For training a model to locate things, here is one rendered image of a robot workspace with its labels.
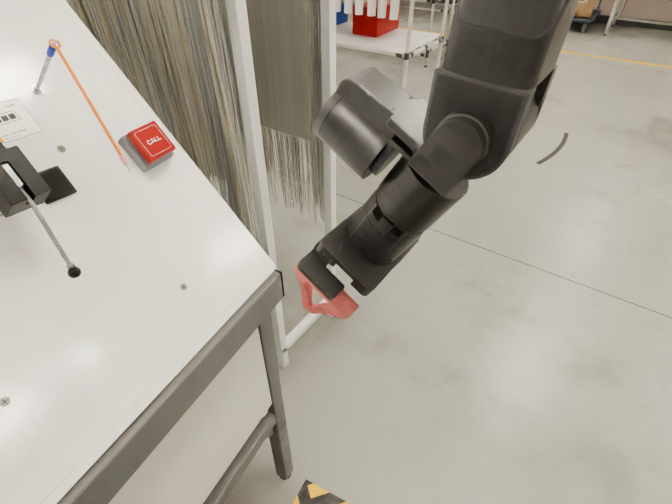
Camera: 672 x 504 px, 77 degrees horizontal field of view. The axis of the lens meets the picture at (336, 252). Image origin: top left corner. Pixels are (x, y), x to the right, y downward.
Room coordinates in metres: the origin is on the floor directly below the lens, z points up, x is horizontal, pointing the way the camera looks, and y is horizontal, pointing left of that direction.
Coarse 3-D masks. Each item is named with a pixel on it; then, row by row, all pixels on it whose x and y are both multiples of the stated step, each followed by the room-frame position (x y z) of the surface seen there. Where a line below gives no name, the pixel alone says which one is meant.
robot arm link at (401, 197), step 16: (400, 144) 0.29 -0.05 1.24; (384, 160) 0.30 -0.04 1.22; (400, 160) 0.30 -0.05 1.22; (400, 176) 0.28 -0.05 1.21; (416, 176) 0.27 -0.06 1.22; (384, 192) 0.29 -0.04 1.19; (400, 192) 0.28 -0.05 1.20; (416, 192) 0.27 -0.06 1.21; (432, 192) 0.26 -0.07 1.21; (464, 192) 0.28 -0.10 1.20; (384, 208) 0.29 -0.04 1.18; (400, 208) 0.28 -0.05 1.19; (416, 208) 0.27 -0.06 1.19; (432, 208) 0.27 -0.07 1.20; (448, 208) 0.27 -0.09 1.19; (400, 224) 0.28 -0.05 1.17; (416, 224) 0.27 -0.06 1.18; (432, 224) 0.28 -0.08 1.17
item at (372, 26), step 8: (376, 0) 3.52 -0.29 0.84; (376, 8) 3.23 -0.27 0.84; (336, 16) 3.60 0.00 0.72; (344, 16) 3.69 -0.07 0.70; (360, 16) 3.29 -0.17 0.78; (368, 16) 3.26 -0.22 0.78; (376, 16) 3.22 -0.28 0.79; (336, 24) 3.60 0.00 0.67; (360, 24) 3.29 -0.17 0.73; (368, 24) 3.26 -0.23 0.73; (376, 24) 3.22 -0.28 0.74; (384, 24) 3.31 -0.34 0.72; (392, 24) 3.41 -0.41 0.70; (352, 32) 3.33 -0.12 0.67; (360, 32) 3.29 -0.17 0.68; (368, 32) 3.25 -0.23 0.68; (376, 32) 3.22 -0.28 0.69; (384, 32) 3.32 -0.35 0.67
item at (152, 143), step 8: (144, 128) 0.59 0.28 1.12; (152, 128) 0.60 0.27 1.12; (160, 128) 0.61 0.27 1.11; (128, 136) 0.57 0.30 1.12; (136, 136) 0.57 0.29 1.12; (144, 136) 0.58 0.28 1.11; (152, 136) 0.59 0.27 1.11; (160, 136) 0.60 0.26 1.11; (136, 144) 0.56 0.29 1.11; (144, 144) 0.57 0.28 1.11; (152, 144) 0.58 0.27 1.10; (160, 144) 0.58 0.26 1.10; (168, 144) 0.59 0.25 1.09; (144, 152) 0.56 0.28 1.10; (152, 152) 0.57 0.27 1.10; (160, 152) 0.57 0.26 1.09; (168, 152) 0.58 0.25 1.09; (152, 160) 0.56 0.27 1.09
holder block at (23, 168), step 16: (0, 160) 0.39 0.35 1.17; (16, 160) 0.40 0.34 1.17; (0, 176) 0.38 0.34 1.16; (32, 176) 0.40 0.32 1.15; (0, 192) 0.37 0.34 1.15; (16, 192) 0.37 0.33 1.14; (32, 192) 0.38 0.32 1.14; (48, 192) 0.40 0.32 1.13; (0, 208) 0.37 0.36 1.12; (16, 208) 0.37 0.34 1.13
